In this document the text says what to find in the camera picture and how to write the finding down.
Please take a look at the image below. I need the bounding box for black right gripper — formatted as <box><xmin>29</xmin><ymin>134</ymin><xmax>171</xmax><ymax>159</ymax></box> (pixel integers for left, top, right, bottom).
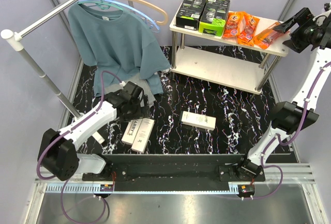
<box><xmin>272</xmin><ymin>7</ymin><xmax>322</xmax><ymax>53</ymax></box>

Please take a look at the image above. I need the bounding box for orange snack packet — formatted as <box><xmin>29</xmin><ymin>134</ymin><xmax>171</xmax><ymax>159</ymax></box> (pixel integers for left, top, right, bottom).
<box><xmin>253</xmin><ymin>21</ymin><xmax>284</xmax><ymax>50</ymax></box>
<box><xmin>237</xmin><ymin>13</ymin><xmax>260</xmax><ymax>47</ymax></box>
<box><xmin>222</xmin><ymin>11</ymin><xmax>245</xmax><ymax>38</ymax></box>

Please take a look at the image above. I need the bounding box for black green razor box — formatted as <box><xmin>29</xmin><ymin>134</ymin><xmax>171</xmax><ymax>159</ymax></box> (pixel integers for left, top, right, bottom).
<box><xmin>198</xmin><ymin>0</ymin><xmax>231</xmax><ymax>37</ymax></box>

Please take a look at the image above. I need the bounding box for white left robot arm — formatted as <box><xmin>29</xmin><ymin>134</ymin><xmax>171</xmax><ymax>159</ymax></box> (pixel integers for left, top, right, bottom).
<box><xmin>36</xmin><ymin>81</ymin><xmax>149</xmax><ymax>181</ymax></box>

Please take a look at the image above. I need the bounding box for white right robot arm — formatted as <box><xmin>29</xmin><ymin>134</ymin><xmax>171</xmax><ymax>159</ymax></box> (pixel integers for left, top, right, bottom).
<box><xmin>233</xmin><ymin>3</ymin><xmax>330</xmax><ymax>181</ymax></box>

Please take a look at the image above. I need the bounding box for white two-tier shelf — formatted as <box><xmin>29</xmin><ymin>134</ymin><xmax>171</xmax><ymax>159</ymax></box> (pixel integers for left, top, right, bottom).
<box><xmin>170</xmin><ymin>19</ymin><xmax>289</xmax><ymax>95</ymax></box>

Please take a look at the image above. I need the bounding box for black razor box on shelf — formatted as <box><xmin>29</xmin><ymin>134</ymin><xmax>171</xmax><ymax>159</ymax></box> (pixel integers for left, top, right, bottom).
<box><xmin>175</xmin><ymin>0</ymin><xmax>207</xmax><ymax>31</ymax></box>

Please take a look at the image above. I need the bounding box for grey folded cloth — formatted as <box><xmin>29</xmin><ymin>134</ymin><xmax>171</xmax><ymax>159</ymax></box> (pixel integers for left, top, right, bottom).
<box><xmin>104</xmin><ymin>78</ymin><xmax>155</xmax><ymax>104</ymax></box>

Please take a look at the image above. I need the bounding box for white harry's box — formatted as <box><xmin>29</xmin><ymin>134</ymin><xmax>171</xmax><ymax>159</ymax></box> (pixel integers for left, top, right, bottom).
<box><xmin>122</xmin><ymin>119</ymin><xmax>143</xmax><ymax>145</ymax></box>
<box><xmin>131</xmin><ymin>118</ymin><xmax>155</xmax><ymax>153</ymax></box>

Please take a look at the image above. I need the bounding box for teal t-shirt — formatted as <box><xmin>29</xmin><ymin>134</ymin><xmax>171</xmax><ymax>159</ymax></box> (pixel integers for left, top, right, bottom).
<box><xmin>68</xmin><ymin>4</ymin><xmax>171</xmax><ymax>97</ymax></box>

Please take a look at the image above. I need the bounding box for black marble pattern mat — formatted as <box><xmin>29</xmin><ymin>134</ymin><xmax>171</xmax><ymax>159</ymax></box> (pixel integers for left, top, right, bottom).
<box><xmin>61</xmin><ymin>45</ymin><xmax>298</xmax><ymax>163</ymax></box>

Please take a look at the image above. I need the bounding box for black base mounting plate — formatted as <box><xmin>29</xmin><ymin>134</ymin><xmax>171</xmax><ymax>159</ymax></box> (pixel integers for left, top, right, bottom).
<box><xmin>82</xmin><ymin>154</ymin><xmax>265</xmax><ymax>193</ymax></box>

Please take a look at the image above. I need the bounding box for blue plastic hanger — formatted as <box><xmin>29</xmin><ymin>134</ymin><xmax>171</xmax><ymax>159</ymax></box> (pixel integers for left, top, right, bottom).
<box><xmin>77</xmin><ymin>0</ymin><xmax>161</xmax><ymax>33</ymax></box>

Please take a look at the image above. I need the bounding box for long white cosmetic box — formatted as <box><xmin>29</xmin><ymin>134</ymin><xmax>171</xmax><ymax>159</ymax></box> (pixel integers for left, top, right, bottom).
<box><xmin>180</xmin><ymin>111</ymin><xmax>216</xmax><ymax>131</ymax></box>

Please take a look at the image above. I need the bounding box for metal clothes rack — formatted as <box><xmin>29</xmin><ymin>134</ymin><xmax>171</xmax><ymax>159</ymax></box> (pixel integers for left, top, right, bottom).
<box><xmin>0</xmin><ymin>0</ymin><xmax>130</xmax><ymax>144</ymax></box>

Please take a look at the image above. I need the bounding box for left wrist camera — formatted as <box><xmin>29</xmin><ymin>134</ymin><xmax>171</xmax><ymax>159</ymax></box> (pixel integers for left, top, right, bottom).
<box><xmin>119</xmin><ymin>81</ymin><xmax>127</xmax><ymax>88</ymax></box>

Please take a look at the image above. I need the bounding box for white slotted cable duct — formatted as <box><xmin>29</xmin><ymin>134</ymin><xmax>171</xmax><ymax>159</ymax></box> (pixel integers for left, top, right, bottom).
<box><xmin>46</xmin><ymin>183</ymin><xmax>114</xmax><ymax>194</ymax></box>

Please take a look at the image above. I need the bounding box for aluminium rail frame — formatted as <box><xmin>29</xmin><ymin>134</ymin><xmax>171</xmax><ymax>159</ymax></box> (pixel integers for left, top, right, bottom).
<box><xmin>264</xmin><ymin>163</ymin><xmax>315</xmax><ymax>184</ymax></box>

